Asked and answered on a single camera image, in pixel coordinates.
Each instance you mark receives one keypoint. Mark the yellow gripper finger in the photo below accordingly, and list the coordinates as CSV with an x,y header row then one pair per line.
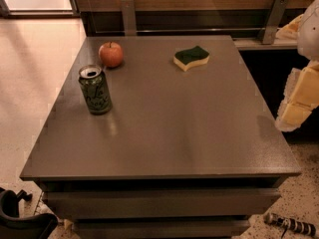
x,y
301,97
290,30

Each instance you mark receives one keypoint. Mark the green and yellow sponge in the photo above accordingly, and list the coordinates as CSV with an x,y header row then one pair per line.
x,y
189,58

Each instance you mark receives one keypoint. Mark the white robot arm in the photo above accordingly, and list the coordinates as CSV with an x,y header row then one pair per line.
x,y
308,33

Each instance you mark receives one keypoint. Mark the grey cabinet with drawers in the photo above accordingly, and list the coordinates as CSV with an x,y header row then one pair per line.
x,y
180,155

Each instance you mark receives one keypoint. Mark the black and white striped tool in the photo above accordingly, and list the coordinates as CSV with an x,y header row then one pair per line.
x,y
299,227

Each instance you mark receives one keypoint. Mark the red apple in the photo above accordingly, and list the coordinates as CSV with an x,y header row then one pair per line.
x,y
111,54

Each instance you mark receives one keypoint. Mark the green soda can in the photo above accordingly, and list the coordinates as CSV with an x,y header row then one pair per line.
x,y
93,84

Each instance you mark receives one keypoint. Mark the left metal bracket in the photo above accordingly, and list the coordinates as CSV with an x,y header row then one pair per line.
x,y
129,17

